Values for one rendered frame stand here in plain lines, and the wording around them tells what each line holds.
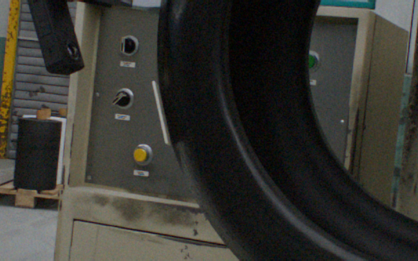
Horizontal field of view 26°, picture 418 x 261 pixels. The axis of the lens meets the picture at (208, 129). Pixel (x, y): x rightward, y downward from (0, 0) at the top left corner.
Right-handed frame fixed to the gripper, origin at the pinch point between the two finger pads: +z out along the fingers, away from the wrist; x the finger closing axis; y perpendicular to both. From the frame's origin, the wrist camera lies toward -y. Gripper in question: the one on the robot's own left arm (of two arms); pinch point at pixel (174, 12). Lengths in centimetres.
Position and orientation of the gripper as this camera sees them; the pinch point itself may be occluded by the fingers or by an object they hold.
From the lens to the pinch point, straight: 97.5
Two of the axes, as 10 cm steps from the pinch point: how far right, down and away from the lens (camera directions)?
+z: 9.1, 2.2, -3.6
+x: 3.7, -0.2, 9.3
